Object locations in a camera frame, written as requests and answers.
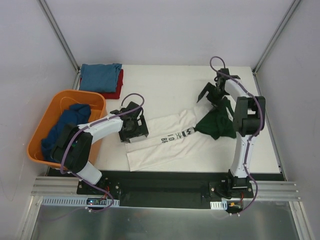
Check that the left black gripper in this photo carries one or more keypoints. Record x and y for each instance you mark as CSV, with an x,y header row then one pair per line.
x,y
138,135

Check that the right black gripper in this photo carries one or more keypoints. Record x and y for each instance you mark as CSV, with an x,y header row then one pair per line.
x,y
213,93

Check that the white and green t-shirt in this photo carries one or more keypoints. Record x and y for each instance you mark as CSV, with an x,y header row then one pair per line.
x,y
173,137

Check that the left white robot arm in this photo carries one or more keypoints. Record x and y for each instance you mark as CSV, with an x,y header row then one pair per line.
x,y
73,146

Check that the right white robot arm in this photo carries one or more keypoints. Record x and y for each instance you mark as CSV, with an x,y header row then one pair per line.
x,y
238,114

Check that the folded red t-shirt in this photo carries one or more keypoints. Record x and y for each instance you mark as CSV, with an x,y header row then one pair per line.
x,y
117,90

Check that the dark blue t-shirt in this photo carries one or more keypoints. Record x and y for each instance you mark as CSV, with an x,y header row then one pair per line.
x,y
76,114

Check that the folded light blue t-shirt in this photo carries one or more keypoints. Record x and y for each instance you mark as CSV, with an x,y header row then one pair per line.
x,y
92,69

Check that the orange plastic basket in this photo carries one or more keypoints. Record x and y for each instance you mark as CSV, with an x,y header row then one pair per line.
x,y
60,102

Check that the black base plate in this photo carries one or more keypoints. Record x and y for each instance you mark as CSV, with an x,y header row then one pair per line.
x,y
178,190

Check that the left aluminium frame post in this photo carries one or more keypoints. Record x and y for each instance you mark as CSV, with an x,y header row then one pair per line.
x,y
58,33

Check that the aluminium frame post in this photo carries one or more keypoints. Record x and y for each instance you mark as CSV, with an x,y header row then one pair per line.
x,y
58,33
294,5

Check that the left white cable duct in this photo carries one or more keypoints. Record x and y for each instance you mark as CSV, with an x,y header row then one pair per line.
x,y
71,201

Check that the white cable duct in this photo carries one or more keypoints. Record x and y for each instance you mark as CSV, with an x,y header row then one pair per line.
x,y
71,201
219,205

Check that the aluminium front rail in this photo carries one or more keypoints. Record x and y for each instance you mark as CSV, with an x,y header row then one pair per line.
x,y
269,187

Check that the right white cable duct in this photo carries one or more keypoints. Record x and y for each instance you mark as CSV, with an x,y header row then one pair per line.
x,y
219,205

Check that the right aluminium frame post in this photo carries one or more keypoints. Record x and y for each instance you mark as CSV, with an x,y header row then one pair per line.
x,y
294,5

